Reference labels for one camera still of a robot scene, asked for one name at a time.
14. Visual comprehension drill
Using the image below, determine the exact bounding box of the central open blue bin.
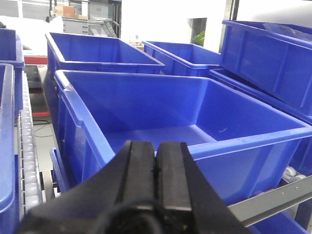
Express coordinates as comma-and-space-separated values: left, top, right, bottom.
55, 70, 312, 204

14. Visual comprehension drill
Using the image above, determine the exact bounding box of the left edge blue bin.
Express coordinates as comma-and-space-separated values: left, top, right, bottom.
0, 63, 20, 234

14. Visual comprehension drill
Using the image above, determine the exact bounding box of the tilted right blue bin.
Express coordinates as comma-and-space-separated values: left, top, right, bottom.
220, 20, 312, 116

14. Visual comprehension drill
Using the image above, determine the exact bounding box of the far left rear blue bin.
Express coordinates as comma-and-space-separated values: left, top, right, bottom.
0, 28, 24, 117

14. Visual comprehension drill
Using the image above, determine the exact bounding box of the left white roller track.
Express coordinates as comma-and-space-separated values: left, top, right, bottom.
18, 72, 42, 219

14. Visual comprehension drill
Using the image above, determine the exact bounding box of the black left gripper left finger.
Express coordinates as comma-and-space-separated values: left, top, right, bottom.
15, 141, 155, 234

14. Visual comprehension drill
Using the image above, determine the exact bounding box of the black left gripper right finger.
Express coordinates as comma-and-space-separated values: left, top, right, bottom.
156, 141, 250, 234

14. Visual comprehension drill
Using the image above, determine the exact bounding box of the grey steel frame rail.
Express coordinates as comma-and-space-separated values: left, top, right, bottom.
228, 176, 312, 227

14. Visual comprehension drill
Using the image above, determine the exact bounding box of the rear middle blue bin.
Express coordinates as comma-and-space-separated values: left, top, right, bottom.
142, 41, 221, 77

